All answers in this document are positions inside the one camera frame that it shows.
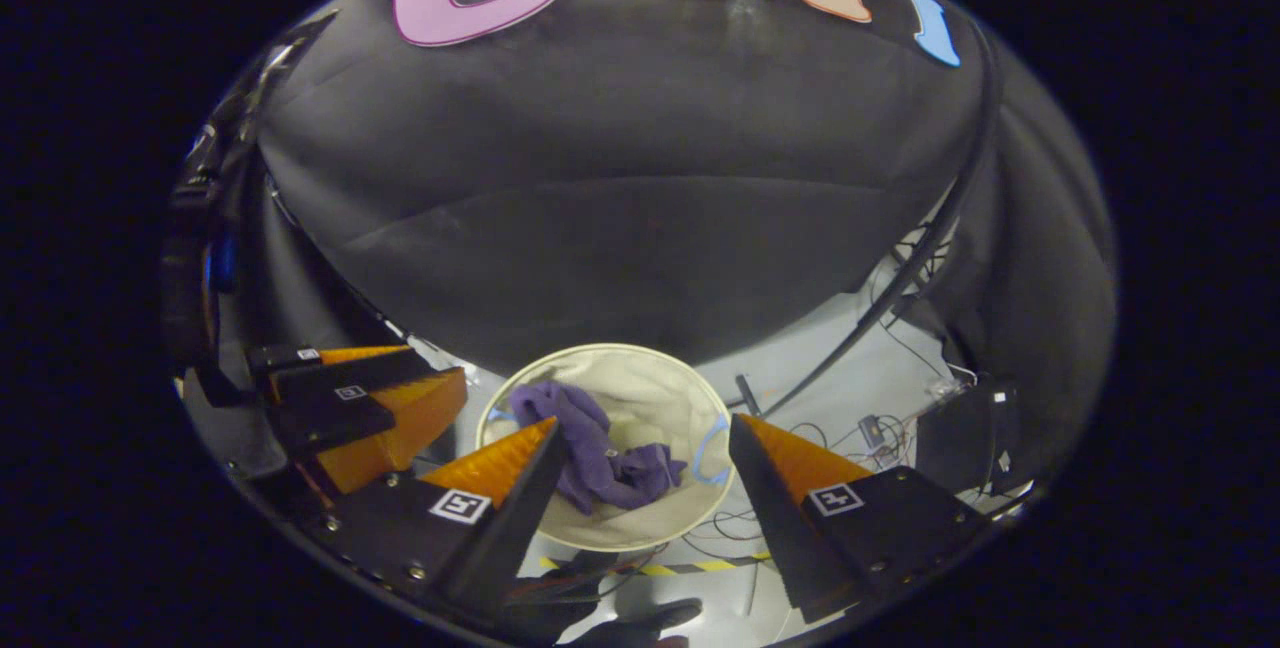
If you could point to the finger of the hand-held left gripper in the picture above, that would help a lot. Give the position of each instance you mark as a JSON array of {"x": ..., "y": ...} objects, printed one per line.
[
  {"x": 330, "y": 418},
  {"x": 290, "y": 360}
]

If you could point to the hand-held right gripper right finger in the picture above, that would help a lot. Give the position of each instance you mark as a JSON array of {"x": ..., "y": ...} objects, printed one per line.
[{"x": 785, "y": 528}]

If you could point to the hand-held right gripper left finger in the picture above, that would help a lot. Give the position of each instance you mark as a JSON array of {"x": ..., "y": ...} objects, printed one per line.
[{"x": 510, "y": 538}]

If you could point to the purple jacket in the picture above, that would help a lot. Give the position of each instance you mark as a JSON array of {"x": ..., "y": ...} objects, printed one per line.
[{"x": 600, "y": 468}]

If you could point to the cream laundry hamper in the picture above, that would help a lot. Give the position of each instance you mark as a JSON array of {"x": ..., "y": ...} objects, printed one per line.
[{"x": 650, "y": 398}]

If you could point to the black clothes rack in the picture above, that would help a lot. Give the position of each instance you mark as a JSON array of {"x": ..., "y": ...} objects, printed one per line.
[{"x": 850, "y": 340}]

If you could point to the yellow and black floor tape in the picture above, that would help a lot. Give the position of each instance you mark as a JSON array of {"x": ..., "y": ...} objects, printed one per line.
[{"x": 715, "y": 564}]

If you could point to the black box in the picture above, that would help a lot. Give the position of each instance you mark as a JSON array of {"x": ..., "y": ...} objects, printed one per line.
[{"x": 965, "y": 438}]

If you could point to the black backdrop cloth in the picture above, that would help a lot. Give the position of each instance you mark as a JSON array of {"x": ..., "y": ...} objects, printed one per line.
[{"x": 640, "y": 178}]

